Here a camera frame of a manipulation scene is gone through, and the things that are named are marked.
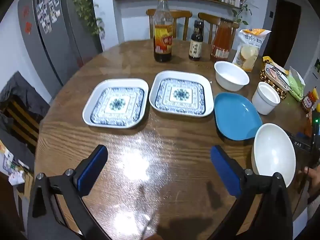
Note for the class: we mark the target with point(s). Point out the green packet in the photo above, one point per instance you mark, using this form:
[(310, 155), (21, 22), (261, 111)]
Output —
[(296, 85)]

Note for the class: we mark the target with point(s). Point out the beaded woven basket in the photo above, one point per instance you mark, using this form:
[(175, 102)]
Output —
[(273, 80)]

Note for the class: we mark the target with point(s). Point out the small red-labelled jar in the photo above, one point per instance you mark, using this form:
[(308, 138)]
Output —
[(308, 101)]

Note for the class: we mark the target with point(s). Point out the large yellow-capped vinegar bottle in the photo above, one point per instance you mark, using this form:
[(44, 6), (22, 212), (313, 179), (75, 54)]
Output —
[(163, 37)]

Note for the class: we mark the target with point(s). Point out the medium white bowl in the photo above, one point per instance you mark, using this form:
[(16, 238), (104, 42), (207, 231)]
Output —
[(231, 76)]

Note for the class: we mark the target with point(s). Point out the grey refrigerator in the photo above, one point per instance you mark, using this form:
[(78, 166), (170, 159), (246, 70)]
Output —
[(62, 37)]

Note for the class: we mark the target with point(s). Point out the hanging green vine plant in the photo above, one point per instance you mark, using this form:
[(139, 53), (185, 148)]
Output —
[(87, 7)]

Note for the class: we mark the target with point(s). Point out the group of fridge photo magnets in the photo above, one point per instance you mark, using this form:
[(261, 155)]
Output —
[(48, 5)]

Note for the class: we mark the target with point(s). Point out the dark cloth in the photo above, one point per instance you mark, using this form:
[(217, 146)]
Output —
[(20, 110)]

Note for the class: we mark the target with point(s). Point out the yellow snack packet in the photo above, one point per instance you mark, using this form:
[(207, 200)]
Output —
[(271, 60)]

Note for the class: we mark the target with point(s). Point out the small leafy plant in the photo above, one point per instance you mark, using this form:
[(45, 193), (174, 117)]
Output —
[(241, 10)]

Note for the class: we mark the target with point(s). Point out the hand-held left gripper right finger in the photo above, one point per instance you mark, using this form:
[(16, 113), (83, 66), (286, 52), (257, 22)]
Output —
[(225, 172)]

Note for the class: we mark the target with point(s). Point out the orange snack packet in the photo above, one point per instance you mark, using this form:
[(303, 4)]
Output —
[(309, 125)]

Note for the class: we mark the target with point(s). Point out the dark wooden door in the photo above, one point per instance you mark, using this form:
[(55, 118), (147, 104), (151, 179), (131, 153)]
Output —
[(285, 30)]

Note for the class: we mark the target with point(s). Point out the person's right hand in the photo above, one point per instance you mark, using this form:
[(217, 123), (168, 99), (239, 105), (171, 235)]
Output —
[(314, 180)]

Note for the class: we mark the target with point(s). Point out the orange sauce bottle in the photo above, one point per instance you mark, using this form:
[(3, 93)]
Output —
[(221, 42)]

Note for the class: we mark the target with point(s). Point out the large white bowl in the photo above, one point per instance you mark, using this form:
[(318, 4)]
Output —
[(273, 152)]

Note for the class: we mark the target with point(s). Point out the pile of paper clutter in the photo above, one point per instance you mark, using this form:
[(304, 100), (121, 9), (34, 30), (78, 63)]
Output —
[(12, 165)]

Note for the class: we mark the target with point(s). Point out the square blue patterned plate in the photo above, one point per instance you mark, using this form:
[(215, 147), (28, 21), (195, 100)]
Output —
[(180, 95), (116, 105)]

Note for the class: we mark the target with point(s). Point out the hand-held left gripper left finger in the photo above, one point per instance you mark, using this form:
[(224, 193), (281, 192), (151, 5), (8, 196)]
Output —
[(92, 170)]

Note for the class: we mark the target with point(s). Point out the flour bag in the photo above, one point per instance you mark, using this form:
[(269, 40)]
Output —
[(250, 50)]

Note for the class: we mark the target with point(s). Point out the small white bowl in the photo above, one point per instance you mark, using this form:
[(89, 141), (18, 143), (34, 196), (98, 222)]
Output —
[(265, 98)]

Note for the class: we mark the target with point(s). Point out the small dark soy sauce bottle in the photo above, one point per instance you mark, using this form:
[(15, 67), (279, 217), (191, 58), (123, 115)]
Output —
[(196, 45)]

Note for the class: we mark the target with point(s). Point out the wooden chair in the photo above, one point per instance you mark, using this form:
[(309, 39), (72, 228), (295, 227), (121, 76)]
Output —
[(212, 25), (181, 20)]

